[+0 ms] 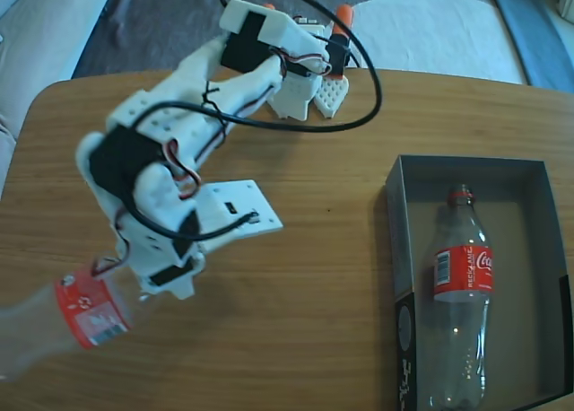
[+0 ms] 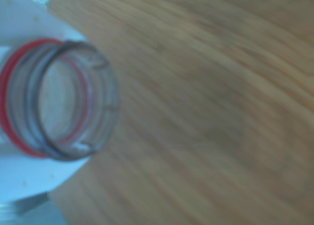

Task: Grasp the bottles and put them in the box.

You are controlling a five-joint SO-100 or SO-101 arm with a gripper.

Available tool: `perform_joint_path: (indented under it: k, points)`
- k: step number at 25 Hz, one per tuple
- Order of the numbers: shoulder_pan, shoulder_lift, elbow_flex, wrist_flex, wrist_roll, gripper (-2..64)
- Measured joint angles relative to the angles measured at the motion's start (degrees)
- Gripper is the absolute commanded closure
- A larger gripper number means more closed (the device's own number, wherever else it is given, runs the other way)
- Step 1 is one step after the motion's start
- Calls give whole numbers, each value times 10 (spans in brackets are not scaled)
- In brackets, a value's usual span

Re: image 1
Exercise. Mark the grey cardboard box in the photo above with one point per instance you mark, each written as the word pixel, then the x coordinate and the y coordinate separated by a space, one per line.
pixel 421 231

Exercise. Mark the clear bottle Coca-Cola script label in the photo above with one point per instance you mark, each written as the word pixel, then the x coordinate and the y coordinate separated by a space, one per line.
pixel 462 272

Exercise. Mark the clear bottle barcode red label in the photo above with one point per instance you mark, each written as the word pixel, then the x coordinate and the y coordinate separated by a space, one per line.
pixel 89 312

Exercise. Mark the white rug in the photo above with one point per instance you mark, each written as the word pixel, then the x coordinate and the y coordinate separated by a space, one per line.
pixel 448 38

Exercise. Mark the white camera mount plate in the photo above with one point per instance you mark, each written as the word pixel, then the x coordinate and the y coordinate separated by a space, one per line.
pixel 246 200

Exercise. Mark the orange and black clamp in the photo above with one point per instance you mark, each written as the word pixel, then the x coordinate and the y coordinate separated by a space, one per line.
pixel 269 6
pixel 343 16

